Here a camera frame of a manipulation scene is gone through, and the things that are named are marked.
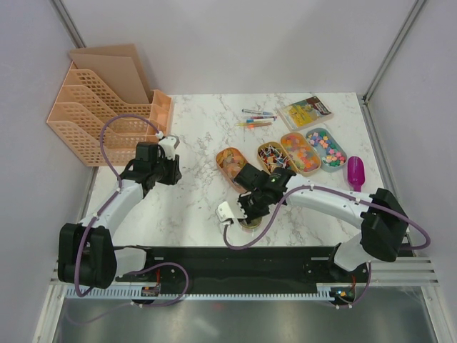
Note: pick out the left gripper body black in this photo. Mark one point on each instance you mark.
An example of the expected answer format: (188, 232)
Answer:
(166, 170)

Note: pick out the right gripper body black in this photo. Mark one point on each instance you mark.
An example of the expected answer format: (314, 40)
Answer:
(253, 206)

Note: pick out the gold metal lid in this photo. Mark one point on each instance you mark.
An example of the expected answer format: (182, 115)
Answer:
(250, 225)

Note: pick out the peach tray of gummy candies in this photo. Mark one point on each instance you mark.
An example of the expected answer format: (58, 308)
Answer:
(230, 162)

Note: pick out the magenta plastic scoop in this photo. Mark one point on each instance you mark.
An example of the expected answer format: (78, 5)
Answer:
(356, 173)

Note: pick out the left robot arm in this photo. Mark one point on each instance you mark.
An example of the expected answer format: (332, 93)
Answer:
(87, 255)

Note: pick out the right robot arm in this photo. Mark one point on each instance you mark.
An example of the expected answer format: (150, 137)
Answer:
(379, 216)

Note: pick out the tan tray of lollipops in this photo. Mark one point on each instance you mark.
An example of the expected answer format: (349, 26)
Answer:
(272, 155)

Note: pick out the tan tray of translucent stars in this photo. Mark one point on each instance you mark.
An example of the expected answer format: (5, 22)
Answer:
(302, 154)

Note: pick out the peach plastic file organizer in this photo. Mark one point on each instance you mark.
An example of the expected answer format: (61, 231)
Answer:
(106, 106)

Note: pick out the red blue pen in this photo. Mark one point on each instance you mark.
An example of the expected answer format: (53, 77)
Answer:
(260, 118)

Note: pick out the grey tray of colourful stars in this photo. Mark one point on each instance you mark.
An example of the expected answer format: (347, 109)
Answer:
(331, 154)

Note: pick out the yellow illustrated book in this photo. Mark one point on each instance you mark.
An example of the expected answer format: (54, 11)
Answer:
(304, 113)

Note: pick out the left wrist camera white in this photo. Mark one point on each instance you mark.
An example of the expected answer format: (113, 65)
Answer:
(169, 145)

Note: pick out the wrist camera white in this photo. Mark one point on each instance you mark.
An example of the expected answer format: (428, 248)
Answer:
(226, 212)
(169, 145)

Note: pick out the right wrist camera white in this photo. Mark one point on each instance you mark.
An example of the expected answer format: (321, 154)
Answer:
(226, 212)

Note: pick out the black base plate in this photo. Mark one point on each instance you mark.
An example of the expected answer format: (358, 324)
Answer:
(254, 270)

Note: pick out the white slotted cable duct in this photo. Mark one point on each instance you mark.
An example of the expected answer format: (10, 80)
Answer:
(146, 292)

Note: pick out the aluminium frame rail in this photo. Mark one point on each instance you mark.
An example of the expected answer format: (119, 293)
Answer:
(405, 270)

